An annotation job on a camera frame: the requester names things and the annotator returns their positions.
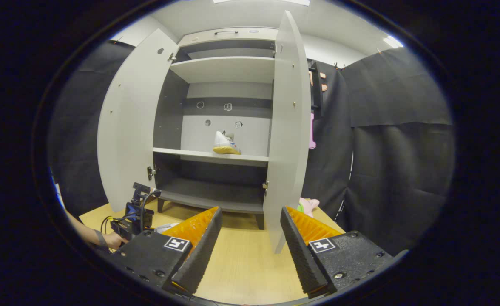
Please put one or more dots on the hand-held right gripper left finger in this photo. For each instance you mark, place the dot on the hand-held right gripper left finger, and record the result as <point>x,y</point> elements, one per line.
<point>201,250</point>

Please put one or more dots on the ceiling light panel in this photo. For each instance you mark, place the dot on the ceiling light panel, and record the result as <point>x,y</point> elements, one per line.
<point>392,41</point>

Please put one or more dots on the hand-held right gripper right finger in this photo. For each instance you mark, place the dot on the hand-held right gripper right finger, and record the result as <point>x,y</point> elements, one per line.
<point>301,255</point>

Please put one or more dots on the white cabinet door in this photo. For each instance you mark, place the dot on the white cabinet door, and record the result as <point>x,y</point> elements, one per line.
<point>126,127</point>
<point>288,148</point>

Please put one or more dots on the pink plush toy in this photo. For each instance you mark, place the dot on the pink plush toy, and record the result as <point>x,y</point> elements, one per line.
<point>308,205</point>

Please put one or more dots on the black backdrop cloth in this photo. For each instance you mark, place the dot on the black backdrop cloth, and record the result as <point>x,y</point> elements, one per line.
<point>394,170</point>

